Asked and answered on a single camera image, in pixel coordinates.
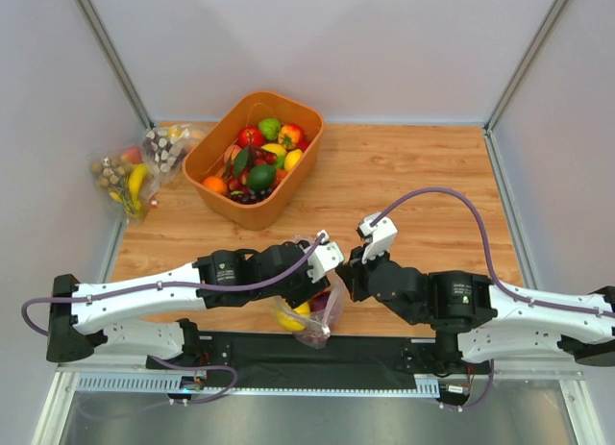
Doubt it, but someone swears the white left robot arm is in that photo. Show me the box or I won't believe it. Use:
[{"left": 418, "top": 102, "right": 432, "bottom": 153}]
[{"left": 46, "top": 238, "right": 344, "bottom": 363}]

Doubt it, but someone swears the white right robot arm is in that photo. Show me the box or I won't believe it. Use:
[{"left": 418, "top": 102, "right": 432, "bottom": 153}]
[{"left": 336, "top": 247, "right": 614, "bottom": 367}]

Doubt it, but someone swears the red fake apple in basket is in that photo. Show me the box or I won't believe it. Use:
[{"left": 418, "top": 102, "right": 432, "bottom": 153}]
[{"left": 236, "top": 126, "right": 265, "bottom": 148}]

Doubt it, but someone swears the green fake lime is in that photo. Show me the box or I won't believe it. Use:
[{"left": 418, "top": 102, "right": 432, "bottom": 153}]
[{"left": 246, "top": 164, "right": 277, "bottom": 190}]

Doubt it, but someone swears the clear polka dot zip bag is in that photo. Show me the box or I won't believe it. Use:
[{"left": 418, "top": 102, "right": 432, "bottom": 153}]
[{"left": 275, "top": 270, "right": 347, "bottom": 349}]

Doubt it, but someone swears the fake orange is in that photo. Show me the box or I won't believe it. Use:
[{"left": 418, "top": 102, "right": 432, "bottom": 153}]
[{"left": 202, "top": 176, "right": 229, "bottom": 196}]

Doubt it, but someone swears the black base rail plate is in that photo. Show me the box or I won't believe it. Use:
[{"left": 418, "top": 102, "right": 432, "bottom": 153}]
[{"left": 143, "top": 315, "right": 462, "bottom": 391}]

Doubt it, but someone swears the dark fake grape bunch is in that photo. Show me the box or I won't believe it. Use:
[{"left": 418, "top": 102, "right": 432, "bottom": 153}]
[{"left": 228, "top": 187, "right": 273, "bottom": 205}]

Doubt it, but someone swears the clear bag with banana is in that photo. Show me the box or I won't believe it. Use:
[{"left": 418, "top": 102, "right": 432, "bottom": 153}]
[{"left": 88, "top": 146, "right": 159, "bottom": 221}]

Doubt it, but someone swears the orange plastic basket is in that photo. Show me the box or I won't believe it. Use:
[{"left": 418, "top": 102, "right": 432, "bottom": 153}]
[{"left": 183, "top": 91, "right": 324, "bottom": 231}]

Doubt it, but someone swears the yellow fake lemon in basket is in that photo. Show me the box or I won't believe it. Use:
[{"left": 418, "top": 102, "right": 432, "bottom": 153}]
[{"left": 283, "top": 149, "right": 304, "bottom": 171}]

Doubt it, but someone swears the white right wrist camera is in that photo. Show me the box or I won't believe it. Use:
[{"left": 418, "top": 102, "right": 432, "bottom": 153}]
[{"left": 357, "top": 212, "right": 398, "bottom": 264}]

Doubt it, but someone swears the yellow fake lemon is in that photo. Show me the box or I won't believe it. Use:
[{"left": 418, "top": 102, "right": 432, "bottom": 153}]
[
  {"left": 283, "top": 149, "right": 304, "bottom": 171},
  {"left": 276, "top": 300, "right": 310, "bottom": 333}
]

